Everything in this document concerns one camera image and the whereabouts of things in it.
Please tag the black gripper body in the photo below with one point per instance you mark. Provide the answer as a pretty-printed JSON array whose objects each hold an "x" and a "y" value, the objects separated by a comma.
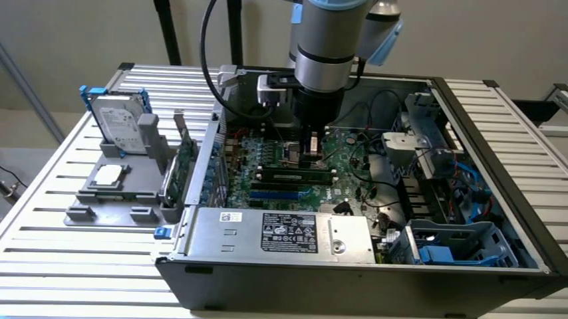
[{"x": 316, "y": 108}]

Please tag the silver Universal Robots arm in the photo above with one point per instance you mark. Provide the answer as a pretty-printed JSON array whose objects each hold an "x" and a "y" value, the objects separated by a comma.
[{"x": 319, "y": 43}]

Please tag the black RAM slot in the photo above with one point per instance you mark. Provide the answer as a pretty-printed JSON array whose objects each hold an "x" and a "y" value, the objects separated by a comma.
[{"x": 292, "y": 169}]

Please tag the green RAM stick installed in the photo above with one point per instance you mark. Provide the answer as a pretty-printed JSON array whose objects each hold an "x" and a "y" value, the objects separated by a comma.
[{"x": 296, "y": 176}]

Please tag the blue expansion slot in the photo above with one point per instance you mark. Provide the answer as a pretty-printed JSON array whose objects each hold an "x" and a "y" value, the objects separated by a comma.
[{"x": 274, "y": 195}]

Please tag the green Dell motherboard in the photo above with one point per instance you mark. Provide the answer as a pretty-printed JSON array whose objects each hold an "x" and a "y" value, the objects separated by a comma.
[{"x": 300, "y": 166}]

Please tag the grey metal drive cage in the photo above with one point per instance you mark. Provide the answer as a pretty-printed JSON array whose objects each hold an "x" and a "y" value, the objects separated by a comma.
[{"x": 425, "y": 133}]

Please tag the silver power supply unit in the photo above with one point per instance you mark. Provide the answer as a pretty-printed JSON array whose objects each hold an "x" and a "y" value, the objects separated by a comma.
[{"x": 283, "y": 234}]

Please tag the open black PC case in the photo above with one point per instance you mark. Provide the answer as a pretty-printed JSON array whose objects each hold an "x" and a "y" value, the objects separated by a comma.
[{"x": 354, "y": 266}]

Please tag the blue case latch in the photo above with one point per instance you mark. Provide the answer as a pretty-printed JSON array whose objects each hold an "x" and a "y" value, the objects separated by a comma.
[{"x": 161, "y": 232}]

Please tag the grey part rack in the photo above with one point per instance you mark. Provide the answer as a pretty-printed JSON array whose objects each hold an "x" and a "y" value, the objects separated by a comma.
[{"x": 124, "y": 186}]

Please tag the grey drive bay cage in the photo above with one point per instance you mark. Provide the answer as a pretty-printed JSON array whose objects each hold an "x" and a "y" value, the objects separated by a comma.
[{"x": 461, "y": 244}]

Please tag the CPU with silver lid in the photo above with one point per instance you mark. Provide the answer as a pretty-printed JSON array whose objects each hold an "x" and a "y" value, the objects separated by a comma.
[{"x": 108, "y": 174}]

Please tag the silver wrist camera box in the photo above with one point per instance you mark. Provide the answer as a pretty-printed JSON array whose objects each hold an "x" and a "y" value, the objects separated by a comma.
[{"x": 271, "y": 90}]

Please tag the graphics card with metal bracket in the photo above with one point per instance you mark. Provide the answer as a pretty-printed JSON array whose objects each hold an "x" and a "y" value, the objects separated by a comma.
[{"x": 177, "y": 169}]

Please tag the black camera stand pole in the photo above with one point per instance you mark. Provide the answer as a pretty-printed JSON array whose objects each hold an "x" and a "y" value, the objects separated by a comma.
[{"x": 169, "y": 31}]

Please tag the hard disk in blue bracket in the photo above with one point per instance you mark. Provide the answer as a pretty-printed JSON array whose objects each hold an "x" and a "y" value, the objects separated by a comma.
[{"x": 119, "y": 123}]

